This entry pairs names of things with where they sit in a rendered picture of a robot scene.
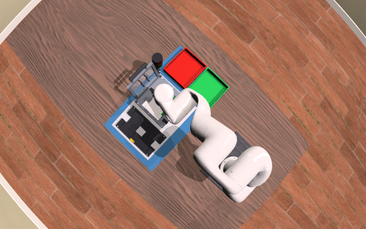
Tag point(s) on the red bin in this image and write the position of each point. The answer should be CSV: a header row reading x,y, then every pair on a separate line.
x,y
185,68

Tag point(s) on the green square bin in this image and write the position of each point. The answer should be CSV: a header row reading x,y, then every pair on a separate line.
x,y
210,86

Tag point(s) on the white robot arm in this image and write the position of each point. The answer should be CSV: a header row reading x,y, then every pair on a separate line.
x,y
238,177

